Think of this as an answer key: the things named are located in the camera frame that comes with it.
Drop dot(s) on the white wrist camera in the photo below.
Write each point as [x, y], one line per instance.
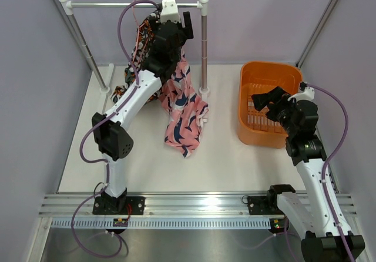
[169, 12]
[305, 92]

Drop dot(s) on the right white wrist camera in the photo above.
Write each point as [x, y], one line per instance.
[305, 92]

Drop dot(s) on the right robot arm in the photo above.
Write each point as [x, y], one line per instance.
[324, 232]

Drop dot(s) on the aluminium mounting rail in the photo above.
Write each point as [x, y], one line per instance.
[158, 204]

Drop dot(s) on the white slotted cable duct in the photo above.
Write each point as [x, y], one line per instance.
[165, 223]

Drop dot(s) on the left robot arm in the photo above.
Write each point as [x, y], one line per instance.
[110, 129]

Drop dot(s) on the orange black camouflage shorts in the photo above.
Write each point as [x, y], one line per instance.
[139, 53]

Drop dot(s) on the orange plastic basket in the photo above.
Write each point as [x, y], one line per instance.
[261, 77]

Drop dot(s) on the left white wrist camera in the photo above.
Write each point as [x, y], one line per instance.
[169, 12]

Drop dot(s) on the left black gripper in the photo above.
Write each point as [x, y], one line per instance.
[183, 36]

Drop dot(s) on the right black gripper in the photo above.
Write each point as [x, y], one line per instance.
[262, 100]

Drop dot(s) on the pink shark print shorts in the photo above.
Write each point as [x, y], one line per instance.
[186, 110]

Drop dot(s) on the metal clothes rack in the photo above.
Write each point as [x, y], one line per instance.
[94, 25]

